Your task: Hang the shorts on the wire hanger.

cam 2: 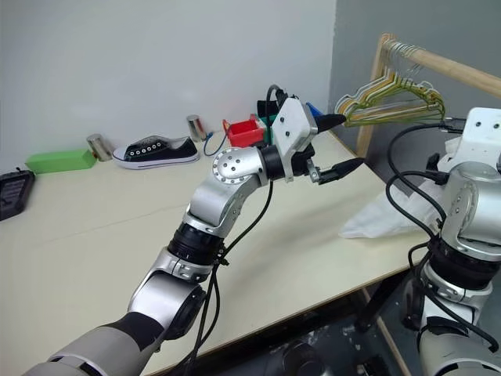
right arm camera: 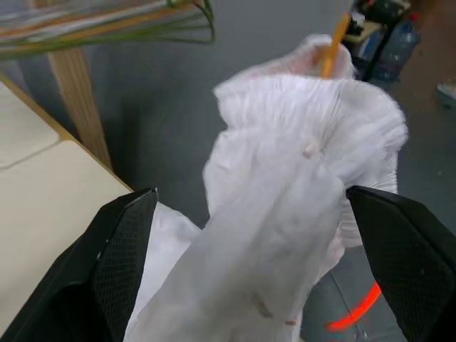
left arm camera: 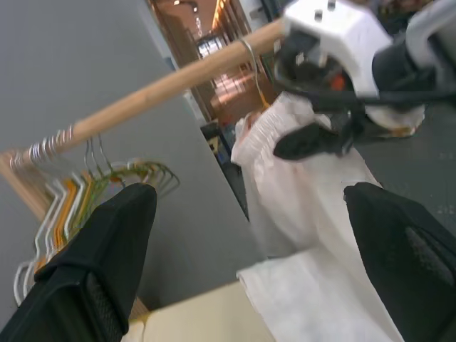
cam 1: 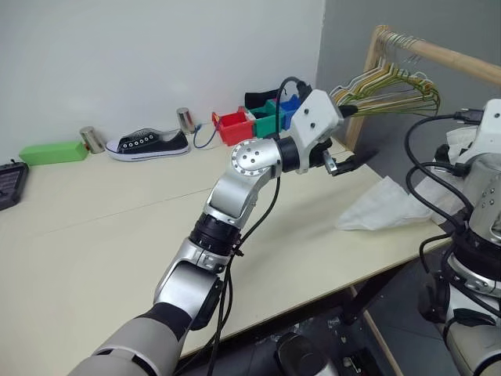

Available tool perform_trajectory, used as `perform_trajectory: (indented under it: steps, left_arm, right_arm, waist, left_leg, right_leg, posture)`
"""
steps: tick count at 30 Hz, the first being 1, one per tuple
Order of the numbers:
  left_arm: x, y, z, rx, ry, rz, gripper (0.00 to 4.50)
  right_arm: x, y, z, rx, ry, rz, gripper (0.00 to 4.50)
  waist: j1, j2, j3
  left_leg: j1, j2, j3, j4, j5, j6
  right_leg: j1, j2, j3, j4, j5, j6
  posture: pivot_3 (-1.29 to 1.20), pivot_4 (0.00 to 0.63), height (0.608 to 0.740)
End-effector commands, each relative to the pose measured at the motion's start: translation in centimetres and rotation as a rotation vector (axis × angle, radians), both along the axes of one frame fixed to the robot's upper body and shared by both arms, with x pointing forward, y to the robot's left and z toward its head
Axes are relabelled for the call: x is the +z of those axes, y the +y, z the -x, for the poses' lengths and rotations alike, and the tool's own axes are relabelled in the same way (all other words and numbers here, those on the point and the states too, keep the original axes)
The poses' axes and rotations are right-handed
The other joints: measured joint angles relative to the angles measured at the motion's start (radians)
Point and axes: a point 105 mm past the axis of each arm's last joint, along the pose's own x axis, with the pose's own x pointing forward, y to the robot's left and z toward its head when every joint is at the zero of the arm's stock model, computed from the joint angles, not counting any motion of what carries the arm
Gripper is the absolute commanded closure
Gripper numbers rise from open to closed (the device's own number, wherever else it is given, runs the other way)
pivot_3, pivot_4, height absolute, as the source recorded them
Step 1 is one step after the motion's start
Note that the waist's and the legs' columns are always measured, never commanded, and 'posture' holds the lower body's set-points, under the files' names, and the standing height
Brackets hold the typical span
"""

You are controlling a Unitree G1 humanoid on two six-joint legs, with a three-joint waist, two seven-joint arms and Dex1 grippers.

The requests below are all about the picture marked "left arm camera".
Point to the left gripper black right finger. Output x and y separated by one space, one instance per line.
409 267

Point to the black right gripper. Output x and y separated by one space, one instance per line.
320 73

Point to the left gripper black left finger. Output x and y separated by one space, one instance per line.
71 285

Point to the white shorts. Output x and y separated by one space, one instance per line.
303 285

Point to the wooden clothes rack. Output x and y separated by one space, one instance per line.
160 90

